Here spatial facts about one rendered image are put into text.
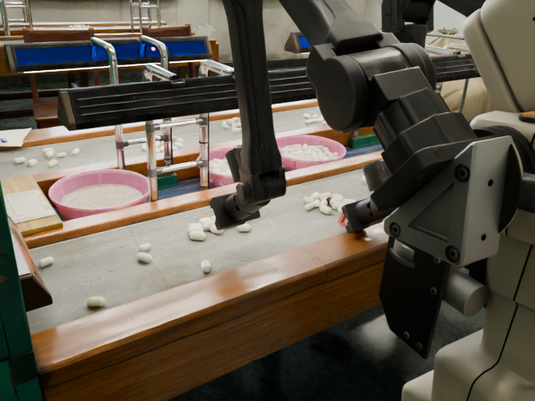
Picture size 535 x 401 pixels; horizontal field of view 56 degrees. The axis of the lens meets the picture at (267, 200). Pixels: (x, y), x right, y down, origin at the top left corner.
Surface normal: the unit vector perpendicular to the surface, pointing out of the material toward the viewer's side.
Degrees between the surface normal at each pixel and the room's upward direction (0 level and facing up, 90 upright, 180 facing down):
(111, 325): 0
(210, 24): 90
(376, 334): 0
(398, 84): 38
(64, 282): 0
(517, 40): 90
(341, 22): 29
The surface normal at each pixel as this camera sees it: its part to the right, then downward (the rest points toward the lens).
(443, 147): 0.34, -0.48
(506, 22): -0.86, 0.18
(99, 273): 0.05, -0.90
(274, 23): 0.51, 0.40
